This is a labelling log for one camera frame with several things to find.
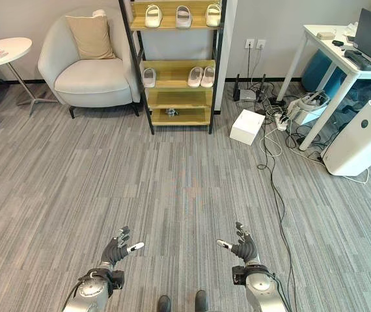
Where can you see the white pillow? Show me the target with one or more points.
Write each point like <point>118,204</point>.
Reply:
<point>99,13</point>

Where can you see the white desk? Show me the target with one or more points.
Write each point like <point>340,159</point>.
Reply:
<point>328,58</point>

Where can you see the grey white slipper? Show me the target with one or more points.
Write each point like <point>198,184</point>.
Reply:
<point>183,17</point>
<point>149,77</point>

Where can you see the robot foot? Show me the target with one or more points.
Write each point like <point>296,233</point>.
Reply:
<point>201,300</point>
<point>164,304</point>

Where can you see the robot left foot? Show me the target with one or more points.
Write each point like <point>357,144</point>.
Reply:
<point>164,304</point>

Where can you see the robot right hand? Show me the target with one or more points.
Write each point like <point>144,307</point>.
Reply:
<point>245,247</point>

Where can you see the white power strip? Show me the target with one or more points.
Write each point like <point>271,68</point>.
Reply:
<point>280,122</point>

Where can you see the wifi router black antennas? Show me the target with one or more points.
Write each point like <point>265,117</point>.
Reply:
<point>249,92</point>

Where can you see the wall socket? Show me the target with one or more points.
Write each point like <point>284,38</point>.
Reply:
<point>250,43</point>
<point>261,44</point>

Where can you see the white cardboard box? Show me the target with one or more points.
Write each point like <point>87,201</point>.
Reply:
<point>246,126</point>

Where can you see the white air purifier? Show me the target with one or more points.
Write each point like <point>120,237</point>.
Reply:
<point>359,139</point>

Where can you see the wooden shoe rack black frame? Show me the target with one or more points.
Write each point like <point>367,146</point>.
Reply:
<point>177,71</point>

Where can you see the cream slipper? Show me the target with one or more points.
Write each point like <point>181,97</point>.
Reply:
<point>213,14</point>
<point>195,76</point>
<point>153,15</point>
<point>207,76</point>

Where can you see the white vr headset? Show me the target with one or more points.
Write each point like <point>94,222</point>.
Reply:
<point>307,102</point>

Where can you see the white armchair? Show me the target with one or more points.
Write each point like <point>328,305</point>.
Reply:
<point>91,74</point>

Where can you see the beige small box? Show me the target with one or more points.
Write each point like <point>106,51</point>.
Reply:
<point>325,34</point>

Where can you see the small black device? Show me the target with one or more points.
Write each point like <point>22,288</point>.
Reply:
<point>338,43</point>

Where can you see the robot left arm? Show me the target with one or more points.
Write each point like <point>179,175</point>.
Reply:
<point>91,287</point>

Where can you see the beige cushion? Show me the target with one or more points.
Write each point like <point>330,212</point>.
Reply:
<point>91,37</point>

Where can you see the blue bin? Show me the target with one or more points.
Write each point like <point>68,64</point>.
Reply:
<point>325,73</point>

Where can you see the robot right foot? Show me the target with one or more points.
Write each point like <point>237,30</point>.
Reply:
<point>201,300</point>

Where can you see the small dark object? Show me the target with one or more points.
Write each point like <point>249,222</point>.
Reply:
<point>172,112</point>

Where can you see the round white side table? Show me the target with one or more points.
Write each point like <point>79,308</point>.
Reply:
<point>6,53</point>

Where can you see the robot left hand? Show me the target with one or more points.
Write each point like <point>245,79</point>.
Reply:
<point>114,248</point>

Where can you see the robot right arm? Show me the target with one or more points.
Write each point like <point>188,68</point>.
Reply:
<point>262,287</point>

